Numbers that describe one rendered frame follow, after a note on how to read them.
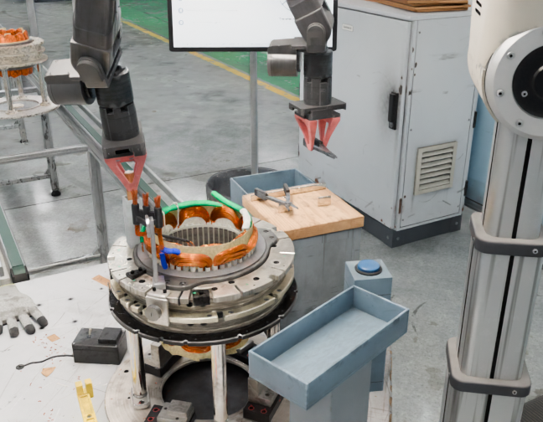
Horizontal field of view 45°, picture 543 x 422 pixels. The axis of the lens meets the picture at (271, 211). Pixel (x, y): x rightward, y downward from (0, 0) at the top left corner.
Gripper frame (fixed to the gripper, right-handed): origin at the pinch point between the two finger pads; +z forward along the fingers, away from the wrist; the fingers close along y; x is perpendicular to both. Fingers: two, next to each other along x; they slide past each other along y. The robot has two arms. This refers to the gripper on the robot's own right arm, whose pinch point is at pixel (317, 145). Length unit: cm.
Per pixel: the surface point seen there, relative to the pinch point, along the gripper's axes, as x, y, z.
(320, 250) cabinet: 11.2, 4.7, 18.3
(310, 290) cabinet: 11.0, 6.8, 27.3
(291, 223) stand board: 9.3, 10.3, 12.1
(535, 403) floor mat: -20, -101, 118
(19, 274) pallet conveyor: -52, 61, 42
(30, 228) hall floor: -250, 50, 114
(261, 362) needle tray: 47, 33, 13
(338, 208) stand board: 6.6, -1.9, 12.1
